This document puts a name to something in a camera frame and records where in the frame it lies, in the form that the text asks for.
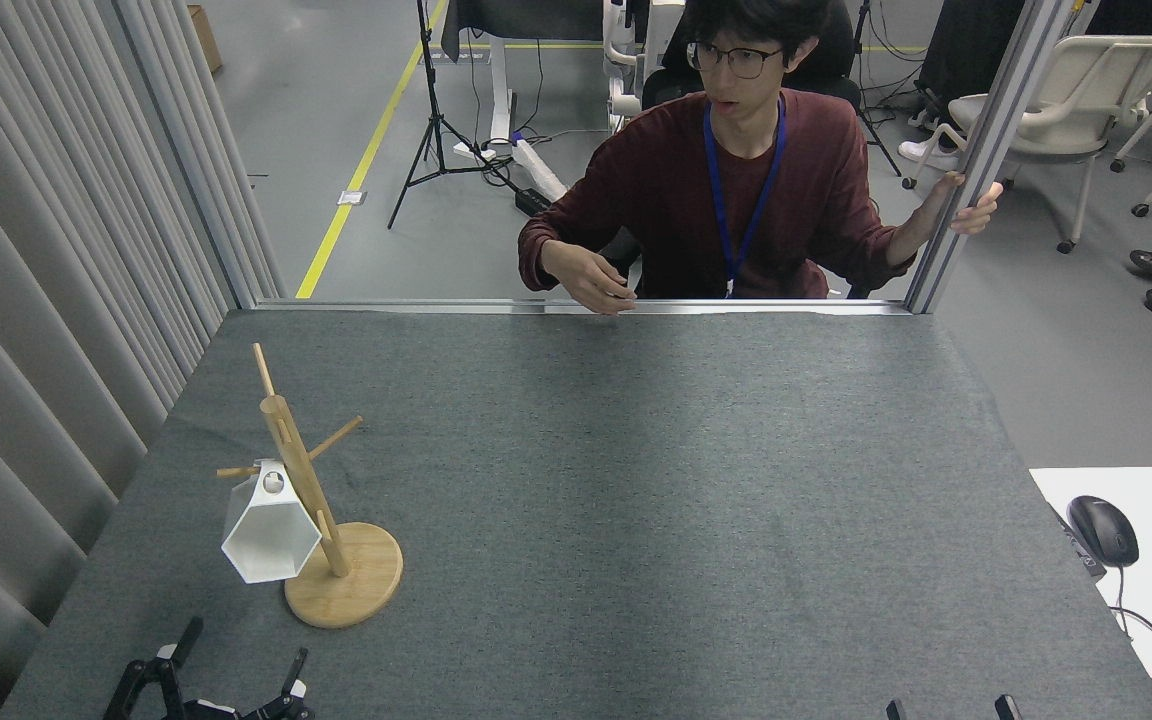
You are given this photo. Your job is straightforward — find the grey felt table mat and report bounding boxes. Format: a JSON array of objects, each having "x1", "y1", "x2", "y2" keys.
[{"x1": 0, "y1": 308, "x2": 1152, "y2": 720}]

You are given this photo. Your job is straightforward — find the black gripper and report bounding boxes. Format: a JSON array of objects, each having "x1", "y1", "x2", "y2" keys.
[{"x1": 104, "y1": 617, "x2": 315, "y2": 720}]

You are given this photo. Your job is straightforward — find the cardboard box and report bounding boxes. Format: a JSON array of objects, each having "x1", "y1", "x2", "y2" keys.
[{"x1": 186, "y1": 5, "x2": 224, "y2": 74}]

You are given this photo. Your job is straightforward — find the black computer mouse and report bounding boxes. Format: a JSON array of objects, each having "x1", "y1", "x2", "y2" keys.
[{"x1": 1067, "y1": 495, "x2": 1141, "y2": 569}]

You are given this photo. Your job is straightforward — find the person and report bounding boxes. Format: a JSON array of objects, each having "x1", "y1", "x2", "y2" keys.
[{"x1": 518, "y1": 0, "x2": 1003, "y2": 316}]

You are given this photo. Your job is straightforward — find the white stand on wheels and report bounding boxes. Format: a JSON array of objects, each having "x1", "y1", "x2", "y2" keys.
[{"x1": 601, "y1": 0, "x2": 687, "y2": 131}]

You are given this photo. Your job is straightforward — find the blue lanyard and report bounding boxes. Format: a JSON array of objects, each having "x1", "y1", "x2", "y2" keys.
[{"x1": 703, "y1": 95, "x2": 789, "y2": 291}]

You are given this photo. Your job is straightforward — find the person's right hand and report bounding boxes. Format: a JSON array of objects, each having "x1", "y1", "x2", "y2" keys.
[{"x1": 539, "y1": 240, "x2": 637, "y2": 316}]

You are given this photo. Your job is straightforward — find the black desk cover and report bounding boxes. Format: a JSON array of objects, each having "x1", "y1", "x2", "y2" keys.
[{"x1": 441, "y1": 0, "x2": 605, "y2": 63}]

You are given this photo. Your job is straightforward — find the person's left hand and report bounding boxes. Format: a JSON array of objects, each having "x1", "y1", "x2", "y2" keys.
[{"x1": 921, "y1": 172, "x2": 1003, "y2": 237}]

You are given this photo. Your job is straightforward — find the white office chair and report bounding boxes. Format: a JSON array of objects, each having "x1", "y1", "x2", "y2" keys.
[{"x1": 901, "y1": 35, "x2": 1152, "y2": 254}]

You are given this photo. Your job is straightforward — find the black tripod stand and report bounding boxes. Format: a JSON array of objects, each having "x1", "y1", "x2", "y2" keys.
[
  {"x1": 386, "y1": 0, "x2": 522, "y2": 231},
  {"x1": 854, "y1": 0, "x2": 905, "y2": 179}
]

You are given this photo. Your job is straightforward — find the grey pleated curtain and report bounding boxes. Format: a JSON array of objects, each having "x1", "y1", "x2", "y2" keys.
[{"x1": 0, "y1": 0, "x2": 287, "y2": 720}]

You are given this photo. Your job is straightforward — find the silver aluminium rail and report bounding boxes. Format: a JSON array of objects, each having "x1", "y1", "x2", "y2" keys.
[{"x1": 254, "y1": 298, "x2": 912, "y2": 317}]

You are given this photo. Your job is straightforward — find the white desk frame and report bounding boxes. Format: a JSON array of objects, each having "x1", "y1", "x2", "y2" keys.
[{"x1": 453, "y1": 38, "x2": 577, "y2": 206}]

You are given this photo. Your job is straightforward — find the black bar device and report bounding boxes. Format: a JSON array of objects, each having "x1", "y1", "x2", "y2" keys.
[{"x1": 1049, "y1": 500, "x2": 1107, "y2": 579}]

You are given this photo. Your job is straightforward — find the dark-framed glasses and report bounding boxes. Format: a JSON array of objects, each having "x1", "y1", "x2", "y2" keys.
[{"x1": 686, "y1": 40, "x2": 787, "y2": 81}]

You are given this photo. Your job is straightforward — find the black office chair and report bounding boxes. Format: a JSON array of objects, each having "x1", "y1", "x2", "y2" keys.
[{"x1": 596, "y1": 0, "x2": 882, "y2": 301}]

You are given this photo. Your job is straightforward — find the white hexagonal cup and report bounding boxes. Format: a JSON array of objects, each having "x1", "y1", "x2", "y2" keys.
[{"x1": 221, "y1": 459, "x2": 323, "y2": 585}]

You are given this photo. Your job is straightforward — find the wooden cup rack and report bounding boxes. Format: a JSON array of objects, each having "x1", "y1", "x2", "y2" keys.
[{"x1": 216, "y1": 343, "x2": 405, "y2": 630}]

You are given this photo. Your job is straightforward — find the silver aluminium post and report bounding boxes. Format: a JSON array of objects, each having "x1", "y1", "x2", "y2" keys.
[{"x1": 904, "y1": 0, "x2": 1077, "y2": 315}]

